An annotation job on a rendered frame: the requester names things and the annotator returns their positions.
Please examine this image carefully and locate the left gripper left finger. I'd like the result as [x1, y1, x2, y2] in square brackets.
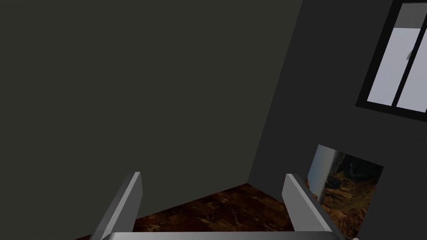
[89, 171, 143, 240]

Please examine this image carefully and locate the black framed window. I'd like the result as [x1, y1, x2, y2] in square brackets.
[355, 0, 427, 123]

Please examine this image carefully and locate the landscape wall picture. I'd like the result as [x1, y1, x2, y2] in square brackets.
[304, 144, 384, 238]

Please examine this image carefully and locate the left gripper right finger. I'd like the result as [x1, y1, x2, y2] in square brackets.
[281, 173, 334, 233]

